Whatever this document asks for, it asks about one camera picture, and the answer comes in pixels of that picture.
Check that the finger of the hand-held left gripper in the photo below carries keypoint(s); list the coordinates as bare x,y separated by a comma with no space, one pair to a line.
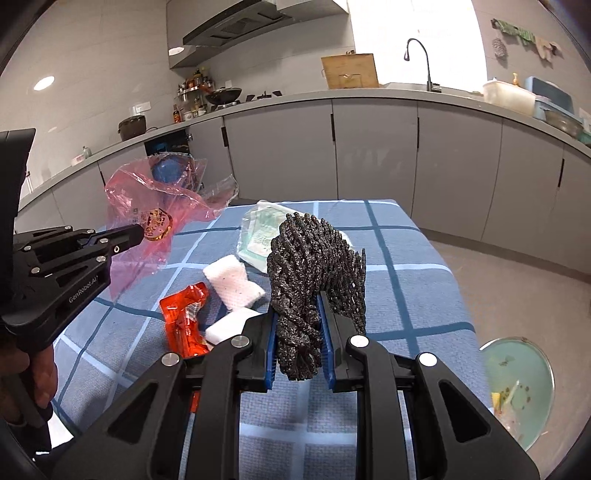
51,236
124,236

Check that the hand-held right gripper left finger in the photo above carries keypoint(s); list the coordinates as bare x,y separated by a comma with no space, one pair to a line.
270,350

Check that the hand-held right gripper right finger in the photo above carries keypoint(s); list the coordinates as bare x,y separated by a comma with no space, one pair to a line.
328,346

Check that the pink plastic bag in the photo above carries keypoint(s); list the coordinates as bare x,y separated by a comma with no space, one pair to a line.
134,198

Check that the black foam net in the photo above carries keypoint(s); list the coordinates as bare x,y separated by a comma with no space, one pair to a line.
314,258

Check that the green enamel basin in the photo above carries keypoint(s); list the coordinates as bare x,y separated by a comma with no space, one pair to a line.
521,364

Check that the person's left hand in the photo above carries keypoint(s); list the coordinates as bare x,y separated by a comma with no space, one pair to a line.
44,374

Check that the white foam block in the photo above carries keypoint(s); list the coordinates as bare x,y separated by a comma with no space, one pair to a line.
228,325
231,281

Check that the blue gas cylinder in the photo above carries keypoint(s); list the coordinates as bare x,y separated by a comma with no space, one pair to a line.
167,170

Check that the small glass jar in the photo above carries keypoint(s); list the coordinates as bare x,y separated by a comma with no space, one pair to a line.
82,155

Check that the red plastic wrapper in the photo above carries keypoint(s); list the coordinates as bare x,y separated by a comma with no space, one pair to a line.
182,318

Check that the blue checked tablecloth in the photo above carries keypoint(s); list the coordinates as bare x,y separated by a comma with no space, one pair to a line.
415,286

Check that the dark cooking pot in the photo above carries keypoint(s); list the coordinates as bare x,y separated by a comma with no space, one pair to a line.
132,128

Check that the white printed plastic packet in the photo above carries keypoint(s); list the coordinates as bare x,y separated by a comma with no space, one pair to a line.
258,230

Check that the spice rack with bottles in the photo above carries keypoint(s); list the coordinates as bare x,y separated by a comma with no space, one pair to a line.
191,97

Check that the black wok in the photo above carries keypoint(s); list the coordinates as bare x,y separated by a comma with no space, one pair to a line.
224,96

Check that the gas stove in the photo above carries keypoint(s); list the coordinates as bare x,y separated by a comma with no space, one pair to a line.
263,96

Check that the grey kitchen counter cabinets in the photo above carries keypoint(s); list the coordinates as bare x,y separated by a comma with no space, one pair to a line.
369,147

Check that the black range hood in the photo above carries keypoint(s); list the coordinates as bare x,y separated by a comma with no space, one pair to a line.
231,23

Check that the wooden cutting board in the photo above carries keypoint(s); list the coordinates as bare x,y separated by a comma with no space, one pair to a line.
351,71

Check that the dark curved faucet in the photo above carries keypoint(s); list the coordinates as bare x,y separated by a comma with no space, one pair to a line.
429,69

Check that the white plastic container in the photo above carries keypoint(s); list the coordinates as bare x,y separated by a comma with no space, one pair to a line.
508,97

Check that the metal bowl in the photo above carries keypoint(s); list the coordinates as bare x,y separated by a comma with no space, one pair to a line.
563,122

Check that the bright window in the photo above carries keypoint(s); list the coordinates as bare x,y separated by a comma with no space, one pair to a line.
415,27

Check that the green plastic tray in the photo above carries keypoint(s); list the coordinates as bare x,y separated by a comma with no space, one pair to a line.
586,137

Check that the blue dish rack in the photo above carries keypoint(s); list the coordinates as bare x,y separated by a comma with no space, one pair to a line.
551,94

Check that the grey hanging duster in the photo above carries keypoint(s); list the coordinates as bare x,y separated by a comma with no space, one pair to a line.
499,47

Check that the green striped cloth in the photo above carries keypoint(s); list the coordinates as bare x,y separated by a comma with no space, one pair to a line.
512,30

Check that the pink rubber gloves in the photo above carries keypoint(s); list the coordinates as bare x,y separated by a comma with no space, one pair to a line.
547,46

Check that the white wall socket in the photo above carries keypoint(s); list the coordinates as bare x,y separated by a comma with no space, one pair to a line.
141,108

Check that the grey wall cabinets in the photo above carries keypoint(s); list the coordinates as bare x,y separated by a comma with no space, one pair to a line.
318,18

